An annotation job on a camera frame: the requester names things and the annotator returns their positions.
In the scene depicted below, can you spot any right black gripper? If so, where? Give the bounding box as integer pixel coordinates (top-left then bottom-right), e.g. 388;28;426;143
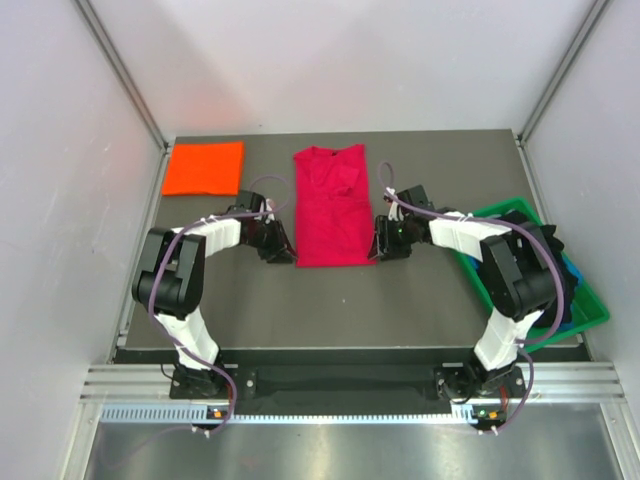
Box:
367;215;415;262

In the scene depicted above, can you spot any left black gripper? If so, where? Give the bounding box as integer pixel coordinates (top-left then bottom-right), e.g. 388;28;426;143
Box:
246;217;298;264

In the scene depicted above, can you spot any red t shirt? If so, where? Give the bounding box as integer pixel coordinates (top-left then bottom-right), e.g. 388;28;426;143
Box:
293;144;375;268

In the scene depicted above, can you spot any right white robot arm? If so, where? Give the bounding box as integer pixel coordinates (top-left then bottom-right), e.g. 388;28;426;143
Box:
369;186;576;403

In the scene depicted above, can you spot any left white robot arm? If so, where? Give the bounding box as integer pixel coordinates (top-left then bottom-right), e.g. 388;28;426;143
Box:
131;190;297;399

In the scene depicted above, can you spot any blue t shirt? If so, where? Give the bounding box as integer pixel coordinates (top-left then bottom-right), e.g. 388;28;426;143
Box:
461;255;584;286

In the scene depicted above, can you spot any folded orange t shirt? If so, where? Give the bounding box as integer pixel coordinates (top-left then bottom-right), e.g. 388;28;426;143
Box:
161;142;245;196

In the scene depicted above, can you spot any black t shirt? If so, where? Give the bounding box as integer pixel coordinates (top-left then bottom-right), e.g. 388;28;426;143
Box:
500;210;579;329

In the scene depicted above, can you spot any green plastic tray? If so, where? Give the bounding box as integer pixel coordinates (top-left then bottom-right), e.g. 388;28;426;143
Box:
441;196;611;357

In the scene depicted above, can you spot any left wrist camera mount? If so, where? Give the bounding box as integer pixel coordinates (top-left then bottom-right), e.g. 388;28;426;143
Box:
260;198;276;224

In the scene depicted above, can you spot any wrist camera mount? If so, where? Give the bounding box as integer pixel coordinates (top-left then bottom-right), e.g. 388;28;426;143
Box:
260;198;276;224
383;187;403;221

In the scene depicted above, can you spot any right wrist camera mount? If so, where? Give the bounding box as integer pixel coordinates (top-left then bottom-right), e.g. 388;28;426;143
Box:
383;187;403;221

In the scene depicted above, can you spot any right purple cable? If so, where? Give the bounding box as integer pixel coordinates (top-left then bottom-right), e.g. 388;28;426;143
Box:
377;160;569;436

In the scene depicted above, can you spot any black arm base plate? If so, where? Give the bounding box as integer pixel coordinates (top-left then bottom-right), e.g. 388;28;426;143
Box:
114;347;524;416

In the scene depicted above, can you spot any slotted grey cable duct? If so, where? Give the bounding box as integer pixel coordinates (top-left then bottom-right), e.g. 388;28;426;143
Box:
99;403;506;426

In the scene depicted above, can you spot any left aluminium frame post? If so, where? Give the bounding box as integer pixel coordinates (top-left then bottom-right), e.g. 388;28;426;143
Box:
71;0;169;152

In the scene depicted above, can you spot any aluminium frame post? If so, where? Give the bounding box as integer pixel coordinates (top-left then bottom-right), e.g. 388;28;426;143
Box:
71;0;169;152
515;0;612;148

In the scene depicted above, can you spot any right aluminium frame post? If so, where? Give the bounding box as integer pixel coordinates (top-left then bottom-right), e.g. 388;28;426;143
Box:
515;0;612;148

